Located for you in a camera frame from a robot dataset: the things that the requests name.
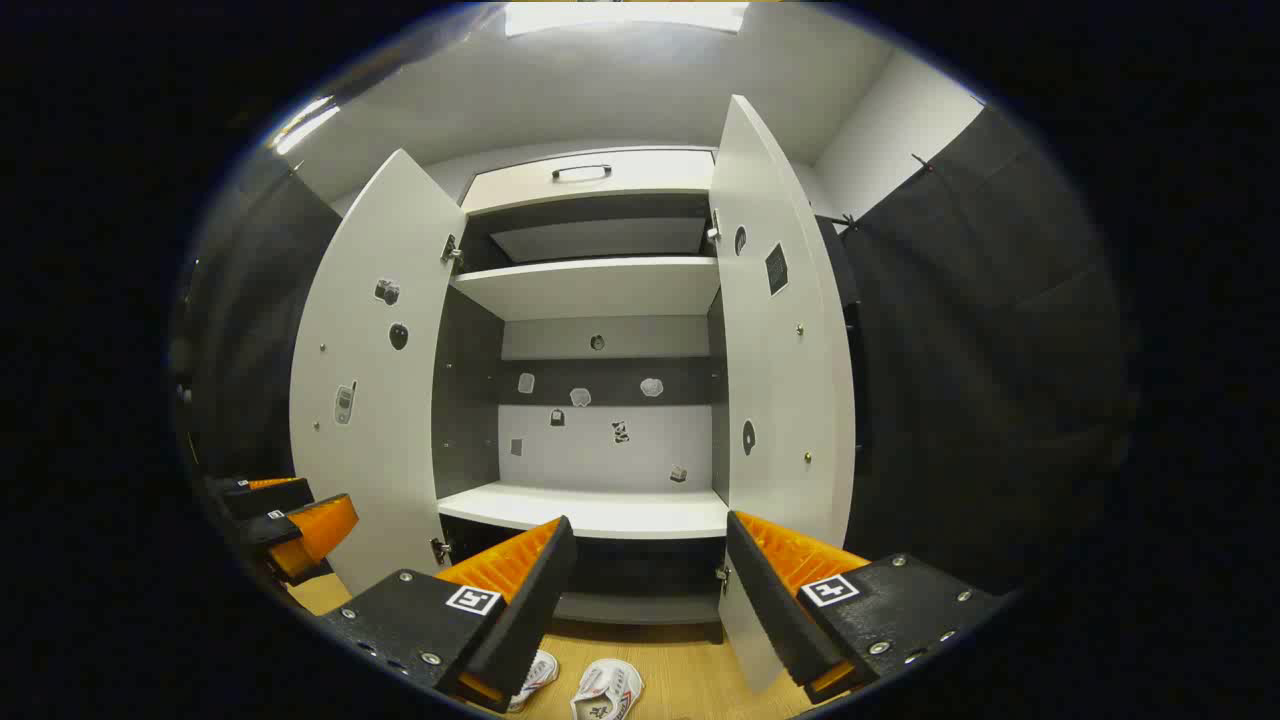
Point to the white shoe cabinet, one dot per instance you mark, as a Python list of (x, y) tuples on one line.
[(600, 290)]

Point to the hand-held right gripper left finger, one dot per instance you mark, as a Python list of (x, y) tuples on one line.
[(530, 610)]

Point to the white canvas shoe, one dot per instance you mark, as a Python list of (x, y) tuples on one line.
[(605, 690), (540, 672)]

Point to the long ceiling light panel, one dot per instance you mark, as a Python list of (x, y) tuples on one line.
[(620, 15)]

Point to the white cabinet shelf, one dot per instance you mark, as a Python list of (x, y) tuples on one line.
[(600, 290), (590, 510)]

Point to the small ceiling light panel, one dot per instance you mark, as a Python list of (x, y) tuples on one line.
[(305, 125)]

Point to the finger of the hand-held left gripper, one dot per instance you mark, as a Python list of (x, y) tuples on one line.
[(265, 497), (310, 535)]

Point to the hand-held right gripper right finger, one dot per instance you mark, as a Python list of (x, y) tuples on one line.
[(770, 610)]

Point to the white cabinet door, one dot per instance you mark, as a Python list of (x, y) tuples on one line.
[(790, 400), (380, 450)]

